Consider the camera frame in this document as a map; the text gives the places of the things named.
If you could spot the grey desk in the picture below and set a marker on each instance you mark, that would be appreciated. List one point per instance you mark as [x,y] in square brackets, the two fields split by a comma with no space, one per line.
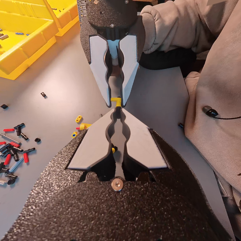
[64,83]

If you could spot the black armrest pad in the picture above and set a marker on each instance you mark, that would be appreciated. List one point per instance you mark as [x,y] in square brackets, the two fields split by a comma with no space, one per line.
[165,60]

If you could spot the person's right forearm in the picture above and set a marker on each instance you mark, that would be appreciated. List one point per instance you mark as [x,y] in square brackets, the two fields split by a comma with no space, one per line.
[169,22]

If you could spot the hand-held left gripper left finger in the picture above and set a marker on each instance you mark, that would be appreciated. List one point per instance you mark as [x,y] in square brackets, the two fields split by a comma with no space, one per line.
[90,148]

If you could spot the scattered small building pieces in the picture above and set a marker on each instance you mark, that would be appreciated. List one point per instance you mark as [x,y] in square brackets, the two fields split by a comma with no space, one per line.
[13,150]

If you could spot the yellow brick arm piece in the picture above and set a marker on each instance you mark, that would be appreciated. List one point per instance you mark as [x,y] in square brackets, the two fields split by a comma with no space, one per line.
[84,126]

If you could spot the person's beige sweatshirt torso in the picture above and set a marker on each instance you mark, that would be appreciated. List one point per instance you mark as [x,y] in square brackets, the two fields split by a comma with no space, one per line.
[218,94]

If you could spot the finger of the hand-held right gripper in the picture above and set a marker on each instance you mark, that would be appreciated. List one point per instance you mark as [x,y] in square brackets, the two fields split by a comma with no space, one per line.
[130,60]
[98,60]

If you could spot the yellow plastic bin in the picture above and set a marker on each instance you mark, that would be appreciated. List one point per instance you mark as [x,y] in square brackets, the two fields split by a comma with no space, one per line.
[64,15]
[22,49]

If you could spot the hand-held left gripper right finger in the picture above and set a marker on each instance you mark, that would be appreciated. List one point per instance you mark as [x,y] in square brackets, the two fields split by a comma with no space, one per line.
[147,148]

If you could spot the yellow connector with black pin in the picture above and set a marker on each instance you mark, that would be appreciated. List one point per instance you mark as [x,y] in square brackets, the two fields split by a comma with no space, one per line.
[117,99]

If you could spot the small yellow connector piece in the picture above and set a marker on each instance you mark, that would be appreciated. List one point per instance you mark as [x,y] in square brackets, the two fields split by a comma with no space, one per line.
[79,119]

